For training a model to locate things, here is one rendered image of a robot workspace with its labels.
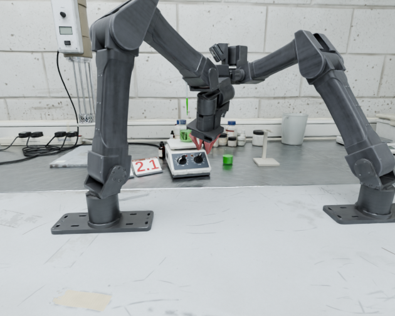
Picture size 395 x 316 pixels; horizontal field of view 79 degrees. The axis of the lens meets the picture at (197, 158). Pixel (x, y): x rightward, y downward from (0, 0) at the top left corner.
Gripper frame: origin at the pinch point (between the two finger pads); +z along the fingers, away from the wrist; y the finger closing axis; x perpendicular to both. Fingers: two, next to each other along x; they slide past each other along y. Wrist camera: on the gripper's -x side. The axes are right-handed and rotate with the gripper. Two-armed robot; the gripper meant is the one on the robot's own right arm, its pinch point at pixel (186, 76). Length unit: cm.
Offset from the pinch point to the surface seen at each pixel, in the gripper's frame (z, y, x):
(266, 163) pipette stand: -28.4, 7.6, 31.3
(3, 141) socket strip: 84, -51, 28
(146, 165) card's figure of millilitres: 15.7, 4.1, 29.4
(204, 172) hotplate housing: -2.5, 13.3, 30.6
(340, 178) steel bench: -45, 25, 33
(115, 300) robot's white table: 22, 57, 33
